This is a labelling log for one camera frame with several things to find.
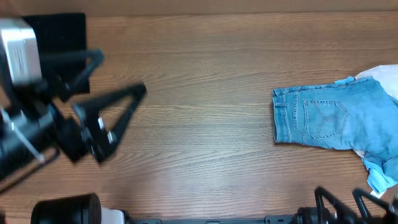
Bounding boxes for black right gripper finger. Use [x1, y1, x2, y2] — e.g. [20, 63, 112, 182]
[314, 187, 361, 224]
[352, 189, 395, 224]

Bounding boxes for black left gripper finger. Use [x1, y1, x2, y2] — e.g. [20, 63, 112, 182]
[39, 49, 104, 102]
[72, 83, 147, 163]

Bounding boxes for black skirt with pearl buttons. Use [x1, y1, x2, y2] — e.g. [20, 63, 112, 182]
[22, 12, 90, 94]

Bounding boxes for light blue garment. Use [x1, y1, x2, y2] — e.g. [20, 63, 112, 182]
[362, 158, 397, 197]

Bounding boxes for blue denim shorts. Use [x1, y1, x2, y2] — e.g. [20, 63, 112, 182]
[272, 77, 397, 179]

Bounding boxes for white cloth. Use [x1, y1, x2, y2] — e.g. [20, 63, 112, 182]
[354, 64, 398, 99]

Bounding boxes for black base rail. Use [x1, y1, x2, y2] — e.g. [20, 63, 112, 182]
[125, 215, 294, 224]

